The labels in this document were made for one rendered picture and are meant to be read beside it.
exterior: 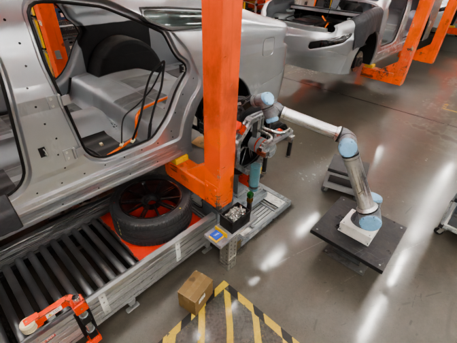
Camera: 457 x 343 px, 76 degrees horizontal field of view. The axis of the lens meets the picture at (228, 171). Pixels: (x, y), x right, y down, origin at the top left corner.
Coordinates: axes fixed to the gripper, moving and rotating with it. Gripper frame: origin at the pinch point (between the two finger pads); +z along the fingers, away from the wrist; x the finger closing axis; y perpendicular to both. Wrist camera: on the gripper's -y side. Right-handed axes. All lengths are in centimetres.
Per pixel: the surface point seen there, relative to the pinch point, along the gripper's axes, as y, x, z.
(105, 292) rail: -156, -36, -1
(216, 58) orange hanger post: -27, 43, -48
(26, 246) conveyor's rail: -179, 2, 70
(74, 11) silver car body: -11, 141, 154
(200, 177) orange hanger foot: -55, -28, 11
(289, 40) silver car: 231, -16, 139
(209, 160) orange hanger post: -50, -14, -10
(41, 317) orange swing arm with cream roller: -184, -17, -9
